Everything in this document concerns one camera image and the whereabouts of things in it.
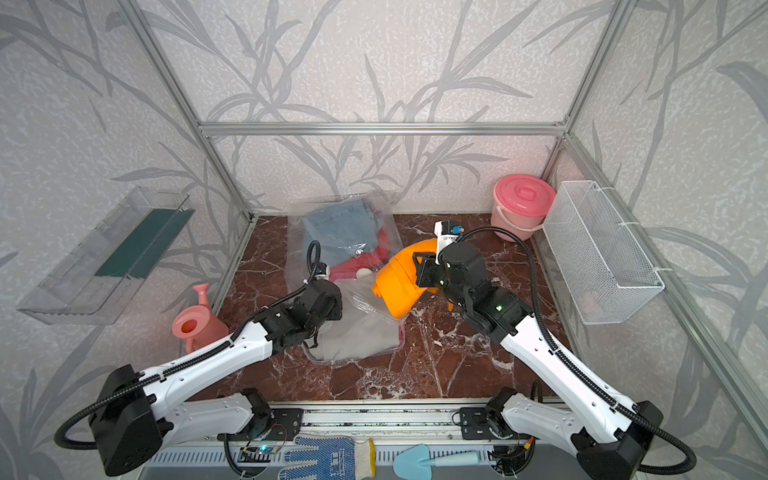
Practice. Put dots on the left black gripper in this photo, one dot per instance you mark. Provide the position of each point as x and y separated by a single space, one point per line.
336 308

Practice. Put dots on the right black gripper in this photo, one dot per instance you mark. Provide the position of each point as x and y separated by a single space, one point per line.
425 270

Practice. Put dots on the orange trousers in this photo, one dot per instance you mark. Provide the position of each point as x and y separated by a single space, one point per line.
396 283

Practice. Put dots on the clear plastic vacuum bag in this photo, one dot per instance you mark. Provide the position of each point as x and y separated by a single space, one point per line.
296 264

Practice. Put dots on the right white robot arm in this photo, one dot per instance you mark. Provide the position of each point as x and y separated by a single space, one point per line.
519 329

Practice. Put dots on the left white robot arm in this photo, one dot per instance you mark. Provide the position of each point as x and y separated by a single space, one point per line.
164 387

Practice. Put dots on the grey white garment in bag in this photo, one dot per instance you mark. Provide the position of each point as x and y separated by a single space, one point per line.
366 328

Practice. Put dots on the pink garment in bag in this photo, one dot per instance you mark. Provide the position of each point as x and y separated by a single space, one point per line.
357 250

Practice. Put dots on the pink lidded bucket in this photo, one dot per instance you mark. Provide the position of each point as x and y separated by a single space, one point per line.
521 204

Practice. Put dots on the pink watering can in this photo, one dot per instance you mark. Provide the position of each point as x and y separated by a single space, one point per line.
198 326

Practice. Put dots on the blue folded towel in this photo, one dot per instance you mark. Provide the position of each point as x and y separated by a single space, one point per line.
344 230

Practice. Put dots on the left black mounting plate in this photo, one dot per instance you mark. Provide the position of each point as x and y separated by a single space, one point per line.
281 424

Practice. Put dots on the black mounting plate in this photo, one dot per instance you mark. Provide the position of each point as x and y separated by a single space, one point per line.
474 423
281 424

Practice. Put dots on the blue dotted work glove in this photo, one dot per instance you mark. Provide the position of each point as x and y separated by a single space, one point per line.
329 458

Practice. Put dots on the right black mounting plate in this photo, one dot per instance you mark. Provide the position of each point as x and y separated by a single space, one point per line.
474 423

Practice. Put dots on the light blue toy shovel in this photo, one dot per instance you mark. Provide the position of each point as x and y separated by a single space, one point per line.
416 463

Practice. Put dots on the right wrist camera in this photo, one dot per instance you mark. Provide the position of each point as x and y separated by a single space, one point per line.
447 231

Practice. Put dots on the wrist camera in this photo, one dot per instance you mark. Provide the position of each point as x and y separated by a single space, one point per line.
447 231
319 271

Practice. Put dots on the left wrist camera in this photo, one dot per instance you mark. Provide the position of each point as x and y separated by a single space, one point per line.
319 271

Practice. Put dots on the white wire mesh basket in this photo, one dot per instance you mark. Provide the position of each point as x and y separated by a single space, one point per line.
608 274

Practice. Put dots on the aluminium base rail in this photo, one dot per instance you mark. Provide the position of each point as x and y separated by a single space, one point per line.
384 423

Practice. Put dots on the clear plastic wall shelf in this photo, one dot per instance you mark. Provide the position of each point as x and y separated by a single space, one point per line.
97 280

